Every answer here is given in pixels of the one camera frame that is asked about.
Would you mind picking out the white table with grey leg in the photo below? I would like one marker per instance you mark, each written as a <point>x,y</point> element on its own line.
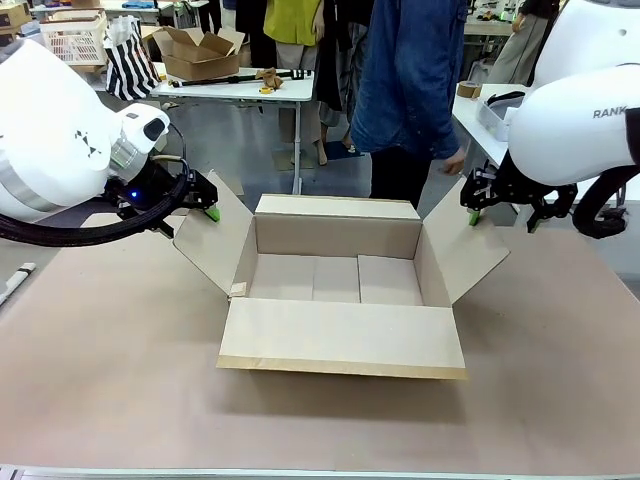
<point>295,90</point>

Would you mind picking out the black white striped bag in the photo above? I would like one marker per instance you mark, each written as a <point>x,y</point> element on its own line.
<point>127,65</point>

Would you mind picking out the white marker stick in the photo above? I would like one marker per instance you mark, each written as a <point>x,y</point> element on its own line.
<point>17,277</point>

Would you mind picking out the brown cardboard carton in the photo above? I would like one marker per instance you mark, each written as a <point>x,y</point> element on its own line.
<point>12,15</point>

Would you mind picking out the person in denim shirt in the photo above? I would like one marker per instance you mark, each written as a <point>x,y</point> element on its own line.
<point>400,75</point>

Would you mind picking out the person in beige skirt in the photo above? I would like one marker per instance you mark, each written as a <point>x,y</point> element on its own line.
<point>520,45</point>

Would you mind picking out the brown packing tape roll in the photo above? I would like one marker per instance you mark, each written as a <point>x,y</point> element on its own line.
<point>470,91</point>

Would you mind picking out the white side table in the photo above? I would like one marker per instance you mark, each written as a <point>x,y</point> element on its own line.
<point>467,115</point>

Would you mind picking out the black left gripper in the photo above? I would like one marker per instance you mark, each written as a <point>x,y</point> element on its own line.
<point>150,190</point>

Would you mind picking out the person's left forearm denim sleeve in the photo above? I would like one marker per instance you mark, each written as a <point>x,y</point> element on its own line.
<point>445,135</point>

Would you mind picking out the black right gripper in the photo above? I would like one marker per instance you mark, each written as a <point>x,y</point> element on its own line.
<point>505,190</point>

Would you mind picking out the person's left hand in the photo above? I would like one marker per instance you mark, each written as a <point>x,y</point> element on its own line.
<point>455,164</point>

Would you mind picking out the long black pole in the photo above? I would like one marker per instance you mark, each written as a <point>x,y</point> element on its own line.
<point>215,80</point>

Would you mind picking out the mannequin with yellow top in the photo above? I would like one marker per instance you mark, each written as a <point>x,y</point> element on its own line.
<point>292,20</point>

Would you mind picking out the crumpled brown paper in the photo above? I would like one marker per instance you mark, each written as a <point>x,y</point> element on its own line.
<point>270,77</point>

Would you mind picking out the small open cardboard box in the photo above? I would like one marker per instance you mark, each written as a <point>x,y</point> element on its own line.
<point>200,62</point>

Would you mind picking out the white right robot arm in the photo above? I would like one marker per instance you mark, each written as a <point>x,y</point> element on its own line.
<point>560,135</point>

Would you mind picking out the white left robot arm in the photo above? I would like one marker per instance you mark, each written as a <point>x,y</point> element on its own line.
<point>50,125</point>

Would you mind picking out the white plastic basket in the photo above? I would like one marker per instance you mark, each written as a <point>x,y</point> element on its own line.
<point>75,40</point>

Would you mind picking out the yellow tape roll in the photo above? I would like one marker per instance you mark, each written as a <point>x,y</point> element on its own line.
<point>265,90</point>

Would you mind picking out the clear plastic container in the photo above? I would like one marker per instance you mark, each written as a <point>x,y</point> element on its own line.
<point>492,117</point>

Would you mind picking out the large brown cardboard box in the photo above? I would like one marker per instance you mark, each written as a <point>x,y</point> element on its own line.
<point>340,340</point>

